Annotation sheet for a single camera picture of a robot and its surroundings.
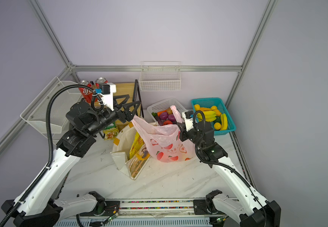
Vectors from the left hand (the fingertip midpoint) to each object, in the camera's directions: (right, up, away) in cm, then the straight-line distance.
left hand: (133, 99), depth 56 cm
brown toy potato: (+15, 0, +58) cm, 60 cm away
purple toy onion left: (+11, -4, +53) cm, 54 cm away
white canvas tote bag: (-13, -22, +25) cm, 36 cm away
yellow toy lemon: (+38, +3, +56) cm, 67 cm away
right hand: (+19, -9, +15) cm, 26 cm away
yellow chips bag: (-4, -21, +28) cm, 35 cm away
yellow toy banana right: (+55, -9, +45) cm, 72 cm away
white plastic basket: (+10, +5, +58) cm, 59 cm away
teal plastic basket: (+48, +7, +62) cm, 79 cm away
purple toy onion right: (+16, -5, +51) cm, 54 cm away
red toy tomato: (+13, -9, +46) cm, 49 cm away
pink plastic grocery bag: (+12, -19, +18) cm, 29 cm away
